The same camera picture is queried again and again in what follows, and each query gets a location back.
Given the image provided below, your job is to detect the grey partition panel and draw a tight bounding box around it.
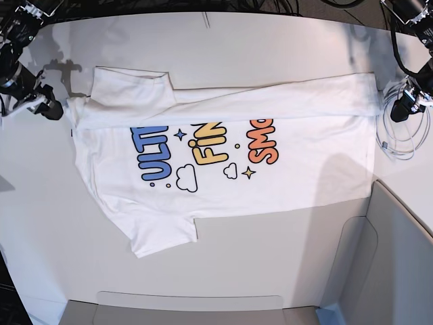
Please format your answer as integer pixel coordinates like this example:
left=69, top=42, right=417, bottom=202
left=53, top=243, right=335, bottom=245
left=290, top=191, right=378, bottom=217
left=316, top=181, right=432, bottom=324

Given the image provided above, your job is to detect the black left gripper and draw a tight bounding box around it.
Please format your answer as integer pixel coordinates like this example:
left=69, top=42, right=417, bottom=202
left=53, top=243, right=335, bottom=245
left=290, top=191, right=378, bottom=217
left=390, top=91, right=423, bottom=122

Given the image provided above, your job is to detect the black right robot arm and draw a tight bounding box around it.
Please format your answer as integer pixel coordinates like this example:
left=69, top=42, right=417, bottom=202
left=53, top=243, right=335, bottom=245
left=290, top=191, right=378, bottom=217
left=1, top=1, right=64, bottom=121

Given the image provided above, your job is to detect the white printed t-shirt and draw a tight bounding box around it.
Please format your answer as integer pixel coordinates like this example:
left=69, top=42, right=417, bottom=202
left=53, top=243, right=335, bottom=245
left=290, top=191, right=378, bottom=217
left=66, top=67, right=380, bottom=258

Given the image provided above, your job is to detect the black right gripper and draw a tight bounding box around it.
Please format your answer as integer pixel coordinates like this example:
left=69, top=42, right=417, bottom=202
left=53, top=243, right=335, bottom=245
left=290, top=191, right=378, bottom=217
left=35, top=86, right=64, bottom=121

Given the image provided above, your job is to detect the coiled white cable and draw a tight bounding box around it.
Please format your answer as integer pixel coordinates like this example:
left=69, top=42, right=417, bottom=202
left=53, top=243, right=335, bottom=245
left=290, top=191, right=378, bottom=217
left=373, top=79, right=432, bottom=160

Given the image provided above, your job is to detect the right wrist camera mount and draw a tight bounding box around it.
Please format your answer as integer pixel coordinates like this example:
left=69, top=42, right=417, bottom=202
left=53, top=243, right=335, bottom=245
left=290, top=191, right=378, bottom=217
left=1, top=64, right=49, bottom=117

